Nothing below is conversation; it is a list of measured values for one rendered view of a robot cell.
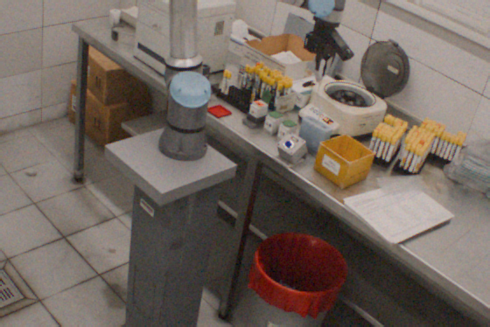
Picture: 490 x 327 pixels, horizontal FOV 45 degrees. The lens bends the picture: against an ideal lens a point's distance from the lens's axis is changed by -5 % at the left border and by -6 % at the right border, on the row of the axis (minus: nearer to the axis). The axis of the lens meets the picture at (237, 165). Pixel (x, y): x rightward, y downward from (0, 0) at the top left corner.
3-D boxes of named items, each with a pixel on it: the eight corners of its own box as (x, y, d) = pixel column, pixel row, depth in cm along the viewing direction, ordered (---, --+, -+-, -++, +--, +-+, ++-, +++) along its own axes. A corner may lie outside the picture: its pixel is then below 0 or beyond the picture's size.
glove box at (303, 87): (280, 100, 239) (284, 78, 234) (318, 88, 254) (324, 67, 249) (304, 114, 232) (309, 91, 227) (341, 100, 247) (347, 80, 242)
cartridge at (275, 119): (262, 129, 216) (266, 113, 213) (272, 127, 219) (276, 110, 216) (270, 135, 214) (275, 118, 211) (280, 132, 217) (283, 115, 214)
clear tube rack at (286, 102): (237, 92, 239) (241, 75, 235) (255, 86, 245) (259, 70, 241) (276, 114, 227) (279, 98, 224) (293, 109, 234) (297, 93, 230)
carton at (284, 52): (235, 73, 252) (241, 40, 244) (283, 62, 271) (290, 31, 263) (279, 100, 239) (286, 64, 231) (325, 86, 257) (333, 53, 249)
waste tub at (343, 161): (311, 168, 200) (318, 142, 195) (338, 158, 208) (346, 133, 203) (341, 190, 192) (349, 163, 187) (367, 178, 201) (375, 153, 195)
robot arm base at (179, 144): (172, 164, 181) (176, 135, 176) (150, 140, 191) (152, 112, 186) (216, 156, 189) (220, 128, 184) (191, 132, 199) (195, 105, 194)
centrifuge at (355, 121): (290, 113, 230) (296, 84, 224) (346, 102, 247) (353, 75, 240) (331, 146, 215) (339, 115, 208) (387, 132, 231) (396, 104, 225)
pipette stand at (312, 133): (293, 144, 212) (299, 119, 206) (305, 139, 216) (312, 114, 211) (315, 158, 206) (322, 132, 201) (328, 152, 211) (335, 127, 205)
